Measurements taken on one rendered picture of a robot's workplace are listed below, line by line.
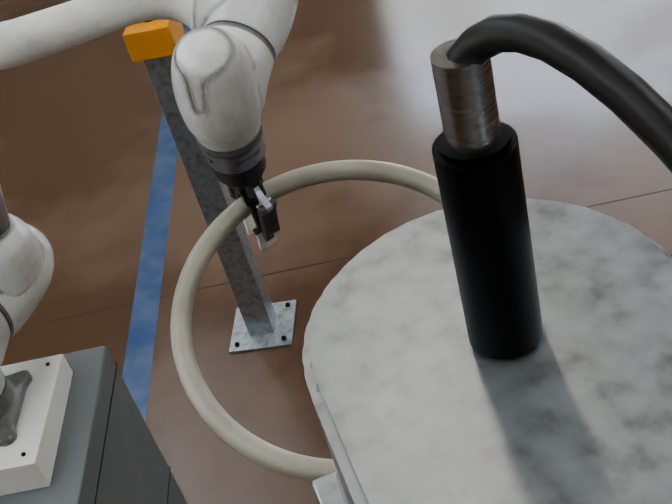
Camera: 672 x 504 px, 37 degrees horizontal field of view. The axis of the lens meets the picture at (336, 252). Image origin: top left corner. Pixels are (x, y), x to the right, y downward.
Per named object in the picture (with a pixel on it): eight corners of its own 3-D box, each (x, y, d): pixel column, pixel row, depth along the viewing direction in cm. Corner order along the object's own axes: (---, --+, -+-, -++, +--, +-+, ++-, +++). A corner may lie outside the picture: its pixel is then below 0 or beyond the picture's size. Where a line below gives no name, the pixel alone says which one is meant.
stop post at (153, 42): (296, 301, 323) (192, -9, 255) (292, 346, 307) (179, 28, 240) (237, 309, 326) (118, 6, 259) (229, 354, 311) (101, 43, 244)
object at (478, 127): (556, 345, 53) (521, 55, 42) (487, 373, 53) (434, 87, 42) (523, 300, 56) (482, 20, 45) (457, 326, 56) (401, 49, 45)
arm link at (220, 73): (253, 164, 129) (283, 84, 135) (231, 87, 116) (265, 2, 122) (176, 150, 131) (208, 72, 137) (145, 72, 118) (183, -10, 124)
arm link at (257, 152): (217, 165, 130) (226, 190, 135) (275, 128, 132) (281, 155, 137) (180, 121, 134) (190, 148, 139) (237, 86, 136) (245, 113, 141)
